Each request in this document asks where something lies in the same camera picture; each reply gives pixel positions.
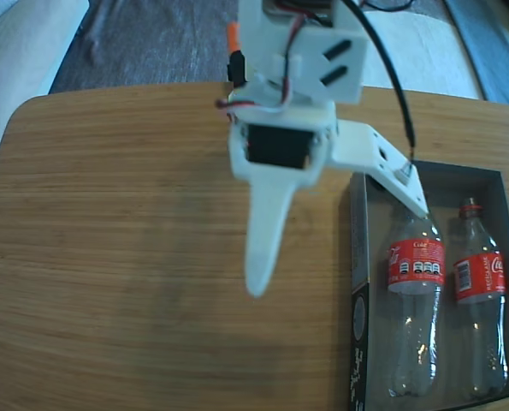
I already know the clear bottle script logo label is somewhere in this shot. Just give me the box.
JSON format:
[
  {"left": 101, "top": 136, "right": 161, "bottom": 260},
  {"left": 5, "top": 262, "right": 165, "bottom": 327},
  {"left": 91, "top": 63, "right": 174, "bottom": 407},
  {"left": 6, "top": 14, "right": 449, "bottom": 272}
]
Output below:
[{"left": 450, "top": 196, "right": 509, "bottom": 402}]

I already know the grey cardboard box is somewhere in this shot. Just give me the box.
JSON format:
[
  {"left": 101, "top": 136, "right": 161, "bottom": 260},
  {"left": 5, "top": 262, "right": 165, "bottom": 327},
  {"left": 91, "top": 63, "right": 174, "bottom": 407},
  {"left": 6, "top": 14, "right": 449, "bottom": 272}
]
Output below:
[{"left": 347, "top": 160, "right": 509, "bottom": 411}]

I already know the blue-grey mat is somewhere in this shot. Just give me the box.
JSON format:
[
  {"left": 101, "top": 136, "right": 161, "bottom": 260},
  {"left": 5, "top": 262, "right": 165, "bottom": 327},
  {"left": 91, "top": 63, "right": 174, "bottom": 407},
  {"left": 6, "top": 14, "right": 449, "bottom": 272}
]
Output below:
[{"left": 444, "top": 0, "right": 509, "bottom": 108}]

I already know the flat white camera mount plate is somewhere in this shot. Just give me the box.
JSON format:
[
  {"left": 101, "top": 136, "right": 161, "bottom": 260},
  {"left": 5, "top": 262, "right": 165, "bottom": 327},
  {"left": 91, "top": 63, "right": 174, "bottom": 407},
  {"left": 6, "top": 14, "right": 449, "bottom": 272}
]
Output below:
[{"left": 328, "top": 119, "right": 429, "bottom": 217}]

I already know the clear bottle nutrition print label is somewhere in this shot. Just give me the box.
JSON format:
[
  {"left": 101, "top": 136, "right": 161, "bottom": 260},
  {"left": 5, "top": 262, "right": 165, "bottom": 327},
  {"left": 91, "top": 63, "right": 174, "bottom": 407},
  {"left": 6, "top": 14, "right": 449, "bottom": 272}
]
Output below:
[{"left": 384, "top": 209, "right": 447, "bottom": 399}]

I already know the white sofa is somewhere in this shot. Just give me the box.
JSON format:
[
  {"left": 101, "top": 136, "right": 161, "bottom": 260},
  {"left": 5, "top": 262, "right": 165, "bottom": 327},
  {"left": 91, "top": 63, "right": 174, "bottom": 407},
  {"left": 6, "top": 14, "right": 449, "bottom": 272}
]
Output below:
[{"left": 0, "top": 0, "right": 91, "bottom": 206}]

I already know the orange and black clamp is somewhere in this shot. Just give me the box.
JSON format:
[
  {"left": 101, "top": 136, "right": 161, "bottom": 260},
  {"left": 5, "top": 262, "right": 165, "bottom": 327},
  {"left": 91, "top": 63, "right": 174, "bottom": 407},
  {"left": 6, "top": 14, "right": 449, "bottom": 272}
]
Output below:
[{"left": 226, "top": 21, "right": 249, "bottom": 86}]

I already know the dark grey carpet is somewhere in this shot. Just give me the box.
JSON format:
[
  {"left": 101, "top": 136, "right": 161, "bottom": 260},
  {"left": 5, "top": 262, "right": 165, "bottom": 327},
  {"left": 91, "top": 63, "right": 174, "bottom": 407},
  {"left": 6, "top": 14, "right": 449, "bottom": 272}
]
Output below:
[{"left": 48, "top": 0, "right": 452, "bottom": 93}]

